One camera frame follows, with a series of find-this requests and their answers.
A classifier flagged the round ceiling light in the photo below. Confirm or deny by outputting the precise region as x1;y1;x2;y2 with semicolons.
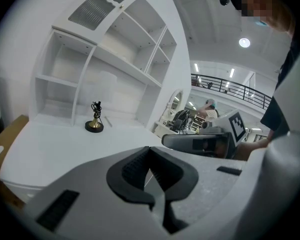
238;37;251;49

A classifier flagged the white table lamp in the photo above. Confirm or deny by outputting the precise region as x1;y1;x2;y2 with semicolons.
84;100;105;134

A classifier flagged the white vanity table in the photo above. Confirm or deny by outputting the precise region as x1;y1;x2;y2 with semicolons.
152;118;181;136

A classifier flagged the white desk hutch shelving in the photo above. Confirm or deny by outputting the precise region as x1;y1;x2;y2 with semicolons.
28;0;192;129

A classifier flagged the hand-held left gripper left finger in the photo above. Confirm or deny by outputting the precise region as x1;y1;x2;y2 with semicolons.
22;145;170;240

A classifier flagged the light blue face mask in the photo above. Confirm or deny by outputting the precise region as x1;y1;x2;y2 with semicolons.
247;16;269;27

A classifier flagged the person's black t-shirt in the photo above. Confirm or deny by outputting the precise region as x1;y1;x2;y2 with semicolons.
259;33;300;140

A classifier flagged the black metal railing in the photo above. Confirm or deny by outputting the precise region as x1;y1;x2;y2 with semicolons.
191;73;272;111

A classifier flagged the person's head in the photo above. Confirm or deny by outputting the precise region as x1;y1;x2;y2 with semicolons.
239;0;297;39

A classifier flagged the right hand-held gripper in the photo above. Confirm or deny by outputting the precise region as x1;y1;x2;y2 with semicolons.
161;108;248;159

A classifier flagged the person's right forearm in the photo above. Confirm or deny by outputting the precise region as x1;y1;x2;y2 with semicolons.
233;133;275;161

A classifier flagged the oval white framed mirror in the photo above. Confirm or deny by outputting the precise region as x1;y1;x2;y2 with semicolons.
164;88;185;121

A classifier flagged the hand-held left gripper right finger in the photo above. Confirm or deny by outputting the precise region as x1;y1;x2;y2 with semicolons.
149;146;248;235

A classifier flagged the white desk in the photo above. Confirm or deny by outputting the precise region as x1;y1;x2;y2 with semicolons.
0;112;171;205

